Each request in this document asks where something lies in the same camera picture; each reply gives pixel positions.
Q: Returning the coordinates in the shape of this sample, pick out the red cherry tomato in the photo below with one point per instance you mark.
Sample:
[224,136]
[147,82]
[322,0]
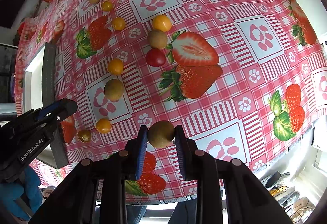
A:
[155,58]

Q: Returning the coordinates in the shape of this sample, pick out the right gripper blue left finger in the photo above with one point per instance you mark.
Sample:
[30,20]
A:
[141,150]

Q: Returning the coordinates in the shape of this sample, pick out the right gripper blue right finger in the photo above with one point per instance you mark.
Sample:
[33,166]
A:
[180,141]

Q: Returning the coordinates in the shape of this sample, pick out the brown kiwi berry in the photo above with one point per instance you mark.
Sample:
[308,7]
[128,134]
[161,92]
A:
[161,134]

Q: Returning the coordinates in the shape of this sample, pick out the white rectangular tray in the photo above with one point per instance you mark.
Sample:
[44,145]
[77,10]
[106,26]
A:
[38,92]

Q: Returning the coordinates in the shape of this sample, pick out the pink strawberry pattern tablecloth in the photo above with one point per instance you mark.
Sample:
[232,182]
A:
[245,78]

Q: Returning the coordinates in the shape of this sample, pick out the yellow cherry tomato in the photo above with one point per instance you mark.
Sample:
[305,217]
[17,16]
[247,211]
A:
[162,23]

